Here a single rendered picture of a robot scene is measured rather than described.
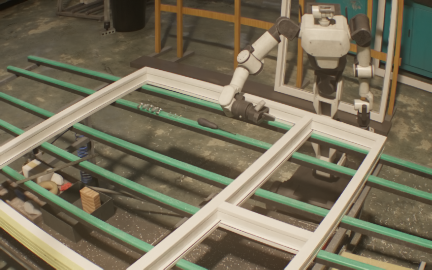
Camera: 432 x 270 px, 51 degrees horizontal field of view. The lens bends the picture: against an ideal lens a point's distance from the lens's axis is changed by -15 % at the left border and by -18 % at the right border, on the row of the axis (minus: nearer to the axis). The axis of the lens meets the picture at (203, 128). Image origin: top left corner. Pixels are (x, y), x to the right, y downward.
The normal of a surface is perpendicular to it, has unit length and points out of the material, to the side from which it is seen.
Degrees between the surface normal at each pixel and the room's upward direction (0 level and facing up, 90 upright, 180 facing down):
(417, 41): 90
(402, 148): 0
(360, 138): 90
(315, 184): 0
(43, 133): 90
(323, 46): 111
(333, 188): 0
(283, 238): 90
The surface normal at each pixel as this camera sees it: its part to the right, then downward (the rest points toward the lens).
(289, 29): -0.07, 0.29
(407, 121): 0.00, -0.88
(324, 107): -0.48, 0.72
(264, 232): -0.56, 0.39
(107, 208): 0.84, 0.26
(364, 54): -0.18, 0.75
